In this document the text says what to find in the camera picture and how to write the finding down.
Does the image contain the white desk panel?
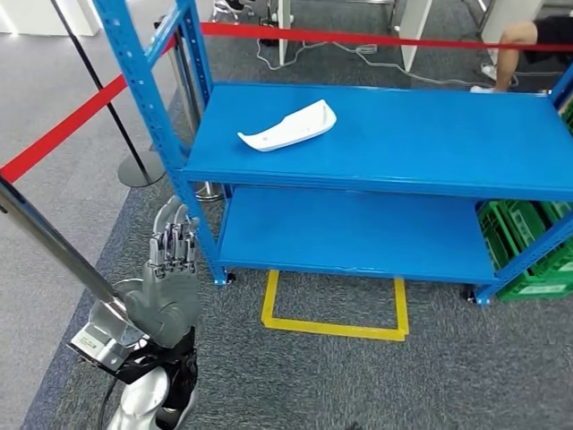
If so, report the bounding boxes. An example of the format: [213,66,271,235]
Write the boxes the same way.
[481,0,544,43]
[277,0,296,66]
[398,0,433,73]

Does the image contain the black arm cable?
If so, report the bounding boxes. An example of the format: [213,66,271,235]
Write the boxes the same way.
[97,376,118,430]

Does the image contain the person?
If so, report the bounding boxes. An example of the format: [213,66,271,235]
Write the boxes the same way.
[470,16,573,95]

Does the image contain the blue metal shelf rack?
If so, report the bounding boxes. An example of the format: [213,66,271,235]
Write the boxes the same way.
[91,0,573,306]

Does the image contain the white plastic shell part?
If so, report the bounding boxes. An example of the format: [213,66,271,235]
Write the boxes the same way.
[237,99,337,153]

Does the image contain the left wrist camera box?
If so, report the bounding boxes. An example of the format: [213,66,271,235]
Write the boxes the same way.
[67,299,151,372]

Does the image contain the black stanchion post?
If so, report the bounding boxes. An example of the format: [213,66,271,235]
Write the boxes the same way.
[50,0,166,189]

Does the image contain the white plinth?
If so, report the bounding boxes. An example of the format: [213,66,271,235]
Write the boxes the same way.
[0,0,101,37]

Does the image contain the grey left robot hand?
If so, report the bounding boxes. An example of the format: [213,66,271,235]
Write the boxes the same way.
[123,195,202,350]

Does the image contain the red barrier belt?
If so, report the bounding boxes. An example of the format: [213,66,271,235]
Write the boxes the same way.
[0,35,178,185]
[200,22,573,54]

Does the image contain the chrome stanchion post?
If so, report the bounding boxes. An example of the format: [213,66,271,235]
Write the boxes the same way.
[172,26,225,203]
[0,175,124,310]

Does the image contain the white floor cable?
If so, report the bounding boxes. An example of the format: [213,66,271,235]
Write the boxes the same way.
[256,36,495,90]

